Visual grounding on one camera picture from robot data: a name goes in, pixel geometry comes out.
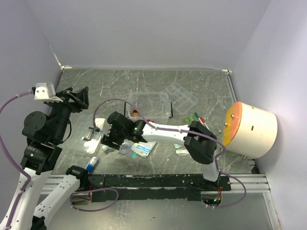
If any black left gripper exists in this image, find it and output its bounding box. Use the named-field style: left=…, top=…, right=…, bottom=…
left=47, top=85, right=89, bottom=141

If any white bottle green label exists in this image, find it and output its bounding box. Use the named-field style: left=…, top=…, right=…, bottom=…
left=101, top=145, right=109, bottom=151

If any white blue gauze packet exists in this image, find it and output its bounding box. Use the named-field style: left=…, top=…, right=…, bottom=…
left=131, top=141, right=156, bottom=158

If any brown medicine bottle orange cap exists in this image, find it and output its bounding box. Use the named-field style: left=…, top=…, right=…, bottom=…
left=131, top=108, right=140, bottom=117

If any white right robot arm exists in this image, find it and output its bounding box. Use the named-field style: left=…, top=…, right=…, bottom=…
left=93, top=112, right=220, bottom=191

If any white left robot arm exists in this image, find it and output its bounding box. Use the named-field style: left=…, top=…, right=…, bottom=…
left=0, top=84, right=90, bottom=230

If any clear zip bag teal strip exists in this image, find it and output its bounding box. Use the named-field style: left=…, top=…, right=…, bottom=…
left=118, top=141, right=137, bottom=159

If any blue white ointment tube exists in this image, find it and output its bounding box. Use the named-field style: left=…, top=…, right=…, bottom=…
left=85, top=157, right=99, bottom=173

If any clear first aid box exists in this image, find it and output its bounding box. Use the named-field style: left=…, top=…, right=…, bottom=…
left=124, top=92, right=172, bottom=125

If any teal plaster packet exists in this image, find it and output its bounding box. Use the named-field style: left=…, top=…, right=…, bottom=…
left=174, top=144, right=182, bottom=149

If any white plaster packet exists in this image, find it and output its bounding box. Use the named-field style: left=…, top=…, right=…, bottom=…
left=176, top=149, right=189, bottom=156

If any small green packet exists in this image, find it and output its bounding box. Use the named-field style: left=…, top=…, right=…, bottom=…
left=184, top=116, right=195, bottom=124

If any clear divider tray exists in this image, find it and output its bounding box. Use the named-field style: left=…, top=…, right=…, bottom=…
left=163, top=82, right=199, bottom=115

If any red green thermometer pen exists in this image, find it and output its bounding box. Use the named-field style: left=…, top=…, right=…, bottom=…
left=194, top=112, right=209, bottom=130

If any cream cylinder orange face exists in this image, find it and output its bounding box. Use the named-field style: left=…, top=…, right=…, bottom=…
left=223, top=102, right=278, bottom=159

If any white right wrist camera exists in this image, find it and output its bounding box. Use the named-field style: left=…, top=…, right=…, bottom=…
left=94, top=118, right=111, bottom=136

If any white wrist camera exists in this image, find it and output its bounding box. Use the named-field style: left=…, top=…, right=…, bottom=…
left=33, top=82, right=62, bottom=103
left=94, top=118, right=111, bottom=136

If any clear box lid black handle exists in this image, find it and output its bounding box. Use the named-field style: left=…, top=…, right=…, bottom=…
left=82, top=127, right=102, bottom=154

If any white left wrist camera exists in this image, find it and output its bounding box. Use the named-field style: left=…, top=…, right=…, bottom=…
left=33, top=82, right=62, bottom=103

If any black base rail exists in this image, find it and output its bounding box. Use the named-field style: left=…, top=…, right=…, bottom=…
left=89, top=174, right=231, bottom=202

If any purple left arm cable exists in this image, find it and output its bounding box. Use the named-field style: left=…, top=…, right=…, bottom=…
left=0, top=91, right=119, bottom=228

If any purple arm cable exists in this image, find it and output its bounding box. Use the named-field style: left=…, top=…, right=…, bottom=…
left=0, top=91, right=119, bottom=228
left=93, top=99, right=248, bottom=209

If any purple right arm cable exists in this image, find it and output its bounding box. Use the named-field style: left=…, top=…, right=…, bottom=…
left=93, top=99, right=248, bottom=209

